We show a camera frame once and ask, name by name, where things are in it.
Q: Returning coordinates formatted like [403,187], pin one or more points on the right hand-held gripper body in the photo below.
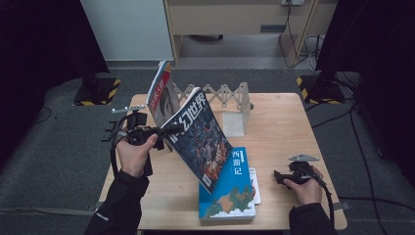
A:
[301,173]

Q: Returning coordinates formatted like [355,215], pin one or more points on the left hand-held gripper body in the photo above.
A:
[138,130]

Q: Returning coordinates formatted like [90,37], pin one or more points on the white caterpillar picture book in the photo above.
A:
[255,187]

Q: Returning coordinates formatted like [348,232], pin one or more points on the dark illustrated magazine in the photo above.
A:
[199,140]

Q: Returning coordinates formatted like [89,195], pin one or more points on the portrait cover magazine red title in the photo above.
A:
[163,98]

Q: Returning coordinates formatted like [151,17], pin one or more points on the blue paperback book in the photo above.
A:
[235,196]

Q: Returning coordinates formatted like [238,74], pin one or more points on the grey expandable metal book rack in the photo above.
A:
[233,124]

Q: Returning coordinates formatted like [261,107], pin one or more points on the person's right hand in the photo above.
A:
[308,192]

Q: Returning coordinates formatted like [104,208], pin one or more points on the person's left hand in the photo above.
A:
[135,160]

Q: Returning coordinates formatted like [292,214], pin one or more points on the grey tape piece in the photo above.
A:
[341,206]
[98,205]

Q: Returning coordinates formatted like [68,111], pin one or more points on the black stand base striped edge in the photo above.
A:
[98,91]
[321,89]

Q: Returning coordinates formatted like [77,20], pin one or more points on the white cabinet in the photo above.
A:
[130,29]

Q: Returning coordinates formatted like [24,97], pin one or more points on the light wooden desk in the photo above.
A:
[228,19]

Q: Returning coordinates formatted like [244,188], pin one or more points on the black curtain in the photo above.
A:
[39,49]
[385,49]

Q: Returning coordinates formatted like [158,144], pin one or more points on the white power strip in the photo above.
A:
[292,2]

